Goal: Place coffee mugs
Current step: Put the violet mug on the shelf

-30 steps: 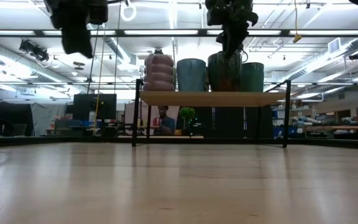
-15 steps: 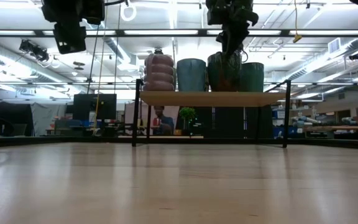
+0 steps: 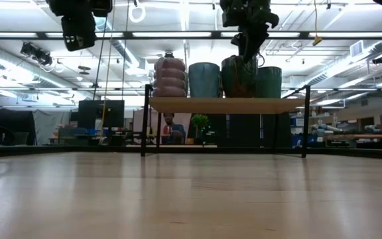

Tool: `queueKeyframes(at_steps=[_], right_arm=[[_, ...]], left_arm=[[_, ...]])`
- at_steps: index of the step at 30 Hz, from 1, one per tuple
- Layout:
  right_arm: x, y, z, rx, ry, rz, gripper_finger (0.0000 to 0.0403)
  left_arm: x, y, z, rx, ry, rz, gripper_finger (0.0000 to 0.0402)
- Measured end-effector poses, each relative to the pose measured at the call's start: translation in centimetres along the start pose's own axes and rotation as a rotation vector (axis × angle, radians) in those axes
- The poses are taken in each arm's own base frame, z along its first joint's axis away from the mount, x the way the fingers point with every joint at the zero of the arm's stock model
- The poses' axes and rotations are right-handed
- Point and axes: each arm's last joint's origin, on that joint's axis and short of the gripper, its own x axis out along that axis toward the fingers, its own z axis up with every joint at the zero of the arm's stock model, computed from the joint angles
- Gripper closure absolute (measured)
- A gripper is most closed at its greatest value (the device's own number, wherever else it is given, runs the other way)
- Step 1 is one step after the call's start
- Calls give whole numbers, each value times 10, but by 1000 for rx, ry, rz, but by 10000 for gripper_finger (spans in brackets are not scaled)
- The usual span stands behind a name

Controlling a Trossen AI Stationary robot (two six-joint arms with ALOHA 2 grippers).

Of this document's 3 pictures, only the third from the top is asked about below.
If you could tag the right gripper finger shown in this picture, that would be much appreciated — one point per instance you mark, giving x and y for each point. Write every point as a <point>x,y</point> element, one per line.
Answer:
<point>241,41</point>
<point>254,43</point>

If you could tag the dark glazed mug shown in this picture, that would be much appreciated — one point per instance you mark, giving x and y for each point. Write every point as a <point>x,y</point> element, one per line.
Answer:
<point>239,81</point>

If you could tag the teal mug white inside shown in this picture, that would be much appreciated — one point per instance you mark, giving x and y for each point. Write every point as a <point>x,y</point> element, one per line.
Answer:
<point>270,83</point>

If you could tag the blue mug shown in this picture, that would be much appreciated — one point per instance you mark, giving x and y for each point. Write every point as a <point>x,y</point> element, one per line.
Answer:
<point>204,81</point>

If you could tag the ribbed purple mug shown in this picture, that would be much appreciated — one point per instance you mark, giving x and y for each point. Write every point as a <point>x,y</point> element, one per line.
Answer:
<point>169,78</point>

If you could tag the black overhead beam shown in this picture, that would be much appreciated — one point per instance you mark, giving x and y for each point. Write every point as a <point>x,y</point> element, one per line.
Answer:
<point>128,34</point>

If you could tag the black ceiling device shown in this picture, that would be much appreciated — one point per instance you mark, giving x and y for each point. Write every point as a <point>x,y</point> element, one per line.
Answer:
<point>36,54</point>

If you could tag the wooden shelf riser black legs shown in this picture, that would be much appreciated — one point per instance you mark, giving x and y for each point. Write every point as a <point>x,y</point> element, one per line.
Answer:
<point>224,105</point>

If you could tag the black round ceiling fixture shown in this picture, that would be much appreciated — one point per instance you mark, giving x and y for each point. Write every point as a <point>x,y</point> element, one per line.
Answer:
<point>168,54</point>

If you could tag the dark cabinet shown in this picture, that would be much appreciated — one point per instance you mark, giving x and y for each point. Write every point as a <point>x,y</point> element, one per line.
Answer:
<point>244,131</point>

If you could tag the green potted plant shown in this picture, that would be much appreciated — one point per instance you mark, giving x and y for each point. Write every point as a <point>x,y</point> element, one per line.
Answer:
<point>200,121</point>

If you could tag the ceiling air vent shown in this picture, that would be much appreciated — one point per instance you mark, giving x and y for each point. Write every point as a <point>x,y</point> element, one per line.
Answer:
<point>356,48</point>

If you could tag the black monitor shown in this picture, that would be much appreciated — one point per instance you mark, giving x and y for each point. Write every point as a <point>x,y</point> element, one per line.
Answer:
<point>91,114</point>

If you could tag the blue storage bin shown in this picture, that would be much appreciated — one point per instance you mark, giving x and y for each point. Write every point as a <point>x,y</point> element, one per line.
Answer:
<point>305,141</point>

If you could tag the person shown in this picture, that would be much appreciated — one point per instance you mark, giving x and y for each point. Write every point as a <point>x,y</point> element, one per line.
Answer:
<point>174,132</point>

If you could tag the grey cloth cover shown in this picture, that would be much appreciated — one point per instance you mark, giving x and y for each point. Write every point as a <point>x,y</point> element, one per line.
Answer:
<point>48,126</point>

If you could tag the pale pink partition panel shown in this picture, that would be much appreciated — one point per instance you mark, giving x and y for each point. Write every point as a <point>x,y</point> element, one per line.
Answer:
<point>144,126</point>

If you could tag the black cloth cover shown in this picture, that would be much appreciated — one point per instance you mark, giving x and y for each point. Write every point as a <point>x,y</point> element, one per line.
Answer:
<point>15,126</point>

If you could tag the long wooden table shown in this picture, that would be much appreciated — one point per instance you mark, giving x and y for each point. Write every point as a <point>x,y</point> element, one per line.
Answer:
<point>360,136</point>

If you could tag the black ceiling camera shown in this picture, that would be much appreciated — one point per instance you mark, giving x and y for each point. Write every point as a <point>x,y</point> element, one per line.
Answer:
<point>380,59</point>

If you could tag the black metal table frame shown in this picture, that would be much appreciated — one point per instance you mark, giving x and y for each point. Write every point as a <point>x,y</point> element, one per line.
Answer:
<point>78,150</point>

